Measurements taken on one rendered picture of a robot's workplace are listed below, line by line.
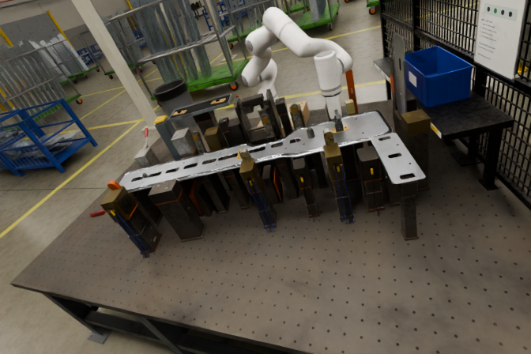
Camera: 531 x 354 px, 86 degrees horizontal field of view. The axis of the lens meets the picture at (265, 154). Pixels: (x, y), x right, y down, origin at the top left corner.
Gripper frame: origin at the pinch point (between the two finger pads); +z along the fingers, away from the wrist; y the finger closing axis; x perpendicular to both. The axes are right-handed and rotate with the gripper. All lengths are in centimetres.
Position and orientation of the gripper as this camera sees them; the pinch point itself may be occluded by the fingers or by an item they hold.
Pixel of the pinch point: (337, 123)
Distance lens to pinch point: 130.4
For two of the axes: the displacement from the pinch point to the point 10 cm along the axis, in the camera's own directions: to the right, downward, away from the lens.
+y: -0.4, 5.6, -8.3
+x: 9.5, -2.2, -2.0
